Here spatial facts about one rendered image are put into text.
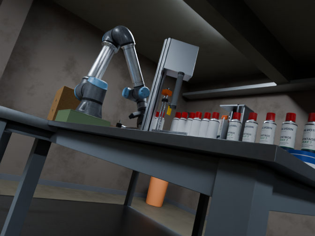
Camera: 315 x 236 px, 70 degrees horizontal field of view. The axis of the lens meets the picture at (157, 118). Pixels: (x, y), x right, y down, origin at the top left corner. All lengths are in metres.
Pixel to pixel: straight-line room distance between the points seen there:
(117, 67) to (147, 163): 4.04
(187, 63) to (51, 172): 3.19
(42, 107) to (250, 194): 3.75
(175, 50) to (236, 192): 1.09
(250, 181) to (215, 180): 0.05
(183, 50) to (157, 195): 3.34
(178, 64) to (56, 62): 2.99
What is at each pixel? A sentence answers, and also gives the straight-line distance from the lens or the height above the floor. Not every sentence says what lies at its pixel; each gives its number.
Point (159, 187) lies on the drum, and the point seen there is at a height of 0.34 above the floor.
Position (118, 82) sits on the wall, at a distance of 4.43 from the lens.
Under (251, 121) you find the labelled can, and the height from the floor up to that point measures 1.04.
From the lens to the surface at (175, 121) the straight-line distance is 1.29.
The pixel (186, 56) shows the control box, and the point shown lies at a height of 1.39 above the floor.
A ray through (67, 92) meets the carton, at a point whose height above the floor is 1.08.
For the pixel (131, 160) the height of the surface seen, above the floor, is 0.77.
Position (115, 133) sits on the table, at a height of 0.82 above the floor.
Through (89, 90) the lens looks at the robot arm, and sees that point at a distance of 1.30.
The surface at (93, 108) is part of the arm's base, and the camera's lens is 1.27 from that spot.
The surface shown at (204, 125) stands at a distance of 1.16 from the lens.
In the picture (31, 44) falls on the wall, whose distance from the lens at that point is 4.06.
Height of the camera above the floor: 0.78
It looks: 11 degrees up
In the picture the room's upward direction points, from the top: 15 degrees clockwise
